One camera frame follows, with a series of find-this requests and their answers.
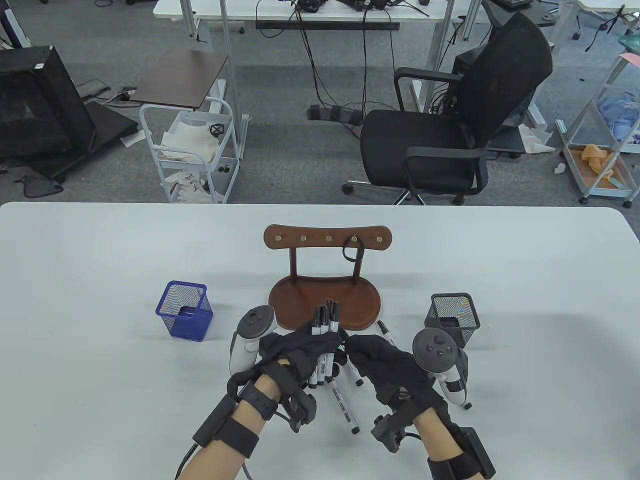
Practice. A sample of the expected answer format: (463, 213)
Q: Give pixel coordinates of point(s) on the person's right hand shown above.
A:
(385, 370)

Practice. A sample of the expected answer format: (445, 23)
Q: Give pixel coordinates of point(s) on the person's left hand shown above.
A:
(300, 350)

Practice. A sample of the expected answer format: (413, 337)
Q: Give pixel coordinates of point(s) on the group of white markers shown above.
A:
(345, 410)

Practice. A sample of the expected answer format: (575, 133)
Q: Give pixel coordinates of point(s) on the black elastic band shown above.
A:
(344, 251)

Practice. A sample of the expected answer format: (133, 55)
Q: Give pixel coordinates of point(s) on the person's left forearm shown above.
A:
(215, 462)

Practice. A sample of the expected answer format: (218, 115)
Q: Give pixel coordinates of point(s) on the person's right forearm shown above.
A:
(435, 435)

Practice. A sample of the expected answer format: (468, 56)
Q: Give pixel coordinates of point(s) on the grey white handheld controller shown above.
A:
(257, 322)
(435, 350)

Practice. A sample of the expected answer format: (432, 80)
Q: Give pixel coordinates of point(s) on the brown wooden hook rack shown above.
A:
(355, 300)

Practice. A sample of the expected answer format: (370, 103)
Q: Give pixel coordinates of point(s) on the black mesh pen holder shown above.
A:
(452, 304)

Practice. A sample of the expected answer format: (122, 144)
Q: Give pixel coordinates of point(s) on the black labelled battery box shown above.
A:
(212, 422)

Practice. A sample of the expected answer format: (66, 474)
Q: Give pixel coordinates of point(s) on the blue mesh pen holder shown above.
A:
(180, 295)

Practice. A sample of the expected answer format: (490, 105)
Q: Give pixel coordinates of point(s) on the white round-railed utility cart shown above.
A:
(218, 185)

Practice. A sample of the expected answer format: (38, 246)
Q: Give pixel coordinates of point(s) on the black mesh office chair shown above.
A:
(425, 150)

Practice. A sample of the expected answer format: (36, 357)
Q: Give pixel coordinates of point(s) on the small black round object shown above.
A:
(216, 129)

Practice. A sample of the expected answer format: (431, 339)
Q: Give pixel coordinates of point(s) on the white cloth bag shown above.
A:
(192, 140)

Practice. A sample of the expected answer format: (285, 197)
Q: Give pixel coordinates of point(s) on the black power strip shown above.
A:
(332, 114)

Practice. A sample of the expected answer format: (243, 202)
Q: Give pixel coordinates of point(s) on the small crumpled paper ball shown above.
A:
(559, 168)

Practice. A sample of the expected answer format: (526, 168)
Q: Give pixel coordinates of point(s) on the small white paper sheet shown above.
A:
(131, 140)

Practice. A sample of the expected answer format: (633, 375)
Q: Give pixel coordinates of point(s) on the crumpled white paper sheet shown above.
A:
(535, 140)

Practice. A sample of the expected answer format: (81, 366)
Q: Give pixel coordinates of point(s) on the white cart with wooden shelves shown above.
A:
(607, 194)

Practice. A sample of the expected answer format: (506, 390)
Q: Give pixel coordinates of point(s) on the brown top side table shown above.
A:
(180, 80)

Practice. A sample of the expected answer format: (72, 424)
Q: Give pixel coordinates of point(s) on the orange cloth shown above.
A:
(595, 155)

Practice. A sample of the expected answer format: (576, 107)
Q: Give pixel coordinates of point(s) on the black computer tower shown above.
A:
(462, 60)

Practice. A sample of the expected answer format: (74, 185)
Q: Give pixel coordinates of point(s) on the blue cloth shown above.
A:
(620, 117)

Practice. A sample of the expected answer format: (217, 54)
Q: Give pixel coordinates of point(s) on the black headset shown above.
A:
(309, 5)

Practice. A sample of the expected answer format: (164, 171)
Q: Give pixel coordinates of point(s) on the long white desk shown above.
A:
(225, 9)

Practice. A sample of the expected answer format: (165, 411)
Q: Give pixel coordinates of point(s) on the black equipment case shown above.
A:
(35, 100)

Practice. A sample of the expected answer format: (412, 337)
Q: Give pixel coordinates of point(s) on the green bag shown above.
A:
(631, 42)

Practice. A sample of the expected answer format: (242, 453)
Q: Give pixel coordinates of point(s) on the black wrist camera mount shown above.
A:
(395, 430)
(300, 410)

